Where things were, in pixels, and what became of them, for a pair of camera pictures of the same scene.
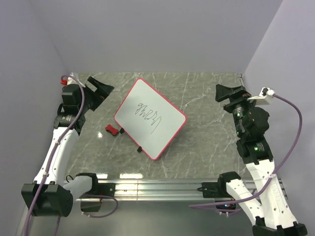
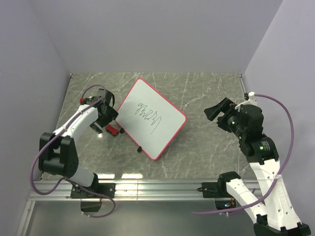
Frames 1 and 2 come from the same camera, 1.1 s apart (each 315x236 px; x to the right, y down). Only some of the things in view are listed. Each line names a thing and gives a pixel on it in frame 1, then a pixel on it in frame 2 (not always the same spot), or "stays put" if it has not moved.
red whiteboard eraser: [113, 132] stays put
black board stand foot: [139, 150] stays put
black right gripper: [222, 92] -> [226, 104]
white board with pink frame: [150, 118] stays put
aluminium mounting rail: [153, 191] stays put
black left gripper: [103, 90] -> [111, 115]
